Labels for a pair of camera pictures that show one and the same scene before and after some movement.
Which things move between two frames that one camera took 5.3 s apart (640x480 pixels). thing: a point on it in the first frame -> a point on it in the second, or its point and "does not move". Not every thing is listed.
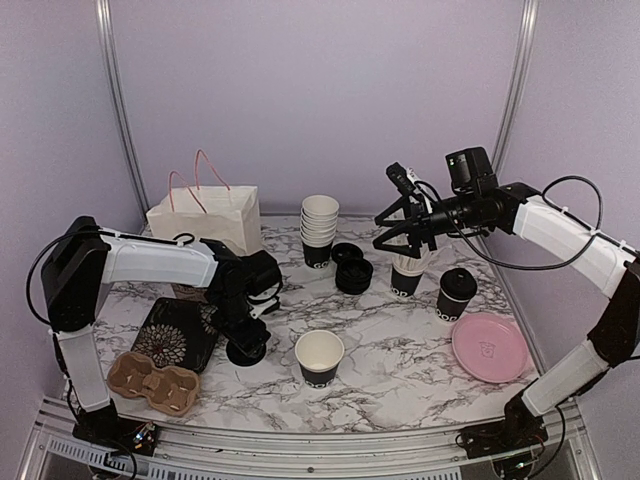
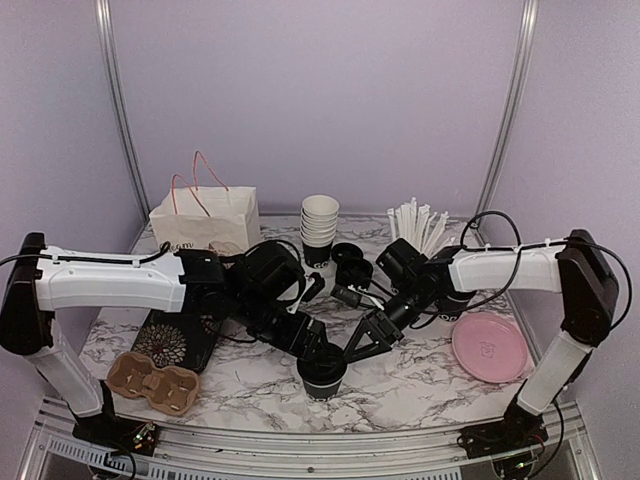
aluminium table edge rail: [56, 450] does not move
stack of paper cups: [318, 229] does not move
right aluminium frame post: [518, 81] does not move
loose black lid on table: [345, 250] does not move
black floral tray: [179, 333] does not move
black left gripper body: [231, 318] -> [277, 334]
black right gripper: [420, 228] -> [384, 324]
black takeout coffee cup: [319, 353] -> [321, 394]
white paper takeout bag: [210, 211] does not move
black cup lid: [246, 351] -> [325, 367]
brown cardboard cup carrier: [171, 389] does not move
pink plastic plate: [490, 347] does not move
